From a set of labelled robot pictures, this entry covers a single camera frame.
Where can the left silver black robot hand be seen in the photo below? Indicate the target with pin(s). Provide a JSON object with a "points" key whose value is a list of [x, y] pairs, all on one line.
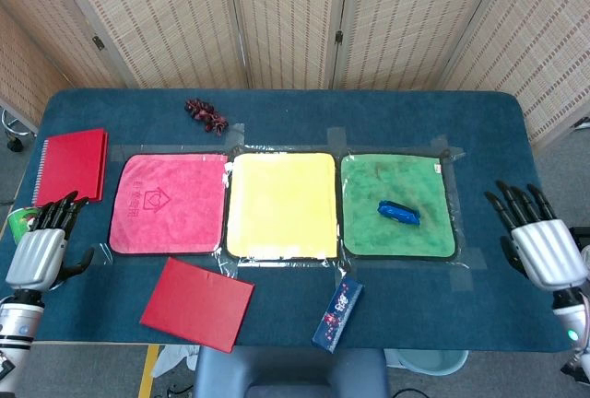
{"points": [[37, 260]]}

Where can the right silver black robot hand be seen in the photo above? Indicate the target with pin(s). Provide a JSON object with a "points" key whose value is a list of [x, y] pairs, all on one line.
{"points": [[548, 250]]}

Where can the blue snack packet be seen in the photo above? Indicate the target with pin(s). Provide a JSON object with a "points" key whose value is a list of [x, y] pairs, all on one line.
{"points": [[398, 213]]}

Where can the pink cloth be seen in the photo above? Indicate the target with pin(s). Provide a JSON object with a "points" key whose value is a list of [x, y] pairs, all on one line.
{"points": [[170, 204]]}

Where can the green cloth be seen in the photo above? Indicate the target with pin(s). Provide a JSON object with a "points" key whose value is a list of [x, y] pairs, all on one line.
{"points": [[396, 177]]}

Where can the yellow cloth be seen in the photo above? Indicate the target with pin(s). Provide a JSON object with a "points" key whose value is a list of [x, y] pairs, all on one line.
{"points": [[281, 204]]}

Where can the green Pringles can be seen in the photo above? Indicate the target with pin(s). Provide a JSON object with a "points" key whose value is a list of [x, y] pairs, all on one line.
{"points": [[19, 220]]}

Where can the clear tape strip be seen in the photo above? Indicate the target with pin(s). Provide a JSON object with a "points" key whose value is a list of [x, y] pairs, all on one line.
{"points": [[463, 273], [103, 255], [442, 143], [337, 137], [235, 134]]}

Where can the red spiral notebook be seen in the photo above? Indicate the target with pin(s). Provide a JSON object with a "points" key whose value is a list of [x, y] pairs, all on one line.
{"points": [[71, 167]]}

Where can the chrome stool base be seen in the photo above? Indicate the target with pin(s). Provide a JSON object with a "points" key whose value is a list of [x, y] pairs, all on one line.
{"points": [[14, 133]]}

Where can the light blue bucket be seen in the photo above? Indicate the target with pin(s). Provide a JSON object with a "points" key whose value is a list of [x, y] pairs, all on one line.
{"points": [[433, 362]]}

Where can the red flat folder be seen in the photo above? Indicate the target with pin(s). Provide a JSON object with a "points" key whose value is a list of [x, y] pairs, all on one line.
{"points": [[198, 306]]}

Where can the white crumpled cloth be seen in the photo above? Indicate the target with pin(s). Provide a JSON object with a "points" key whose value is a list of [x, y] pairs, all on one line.
{"points": [[173, 361]]}

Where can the dark blue long box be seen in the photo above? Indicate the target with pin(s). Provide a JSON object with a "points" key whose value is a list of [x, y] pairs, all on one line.
{"points": [[338, 312]]}

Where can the dark red grape bunch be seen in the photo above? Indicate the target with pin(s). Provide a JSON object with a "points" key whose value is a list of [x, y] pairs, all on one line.
{"points": [[207, 116]]}

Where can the woven folding screen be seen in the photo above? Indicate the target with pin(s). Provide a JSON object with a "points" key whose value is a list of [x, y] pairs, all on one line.
{"points": [[161, 25]]}

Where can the blue-grey chair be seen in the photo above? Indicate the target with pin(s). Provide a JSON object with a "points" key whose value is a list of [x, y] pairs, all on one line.
{"points": [[290, 370]]}

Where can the blue felt table cover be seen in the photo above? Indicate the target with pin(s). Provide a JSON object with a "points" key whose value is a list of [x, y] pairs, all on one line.
{"points": [[295, 112]]}

